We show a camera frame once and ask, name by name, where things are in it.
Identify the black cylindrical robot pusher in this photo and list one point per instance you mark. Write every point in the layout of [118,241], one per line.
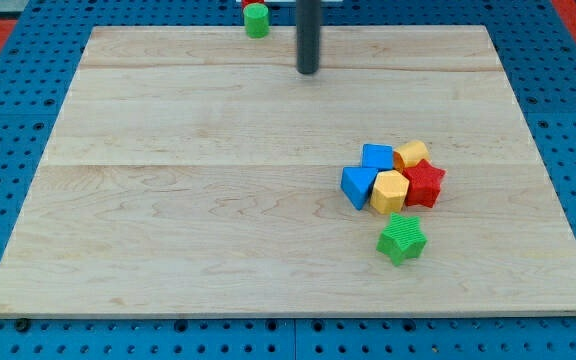
[308,25]

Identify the red star block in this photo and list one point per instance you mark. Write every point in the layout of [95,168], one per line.
[425,182]

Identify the green cylinder block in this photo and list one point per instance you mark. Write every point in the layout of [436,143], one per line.
[256,20]

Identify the green star block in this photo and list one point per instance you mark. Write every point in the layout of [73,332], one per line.
[401,239]

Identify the red block behind cylinder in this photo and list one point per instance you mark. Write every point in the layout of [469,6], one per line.
[245,3]

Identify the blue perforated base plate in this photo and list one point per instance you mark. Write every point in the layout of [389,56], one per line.
[39,60]

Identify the blue cube block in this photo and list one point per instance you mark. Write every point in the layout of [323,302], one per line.
[377,156]

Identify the light wooden board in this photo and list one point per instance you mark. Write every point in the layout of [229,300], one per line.
[192,172]

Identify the blue triangle block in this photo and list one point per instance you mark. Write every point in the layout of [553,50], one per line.
[357,184]

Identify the yellow cylinder block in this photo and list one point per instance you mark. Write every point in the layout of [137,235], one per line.
[410,154]

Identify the yellow hexagon block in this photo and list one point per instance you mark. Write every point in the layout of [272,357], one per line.
[389,192]

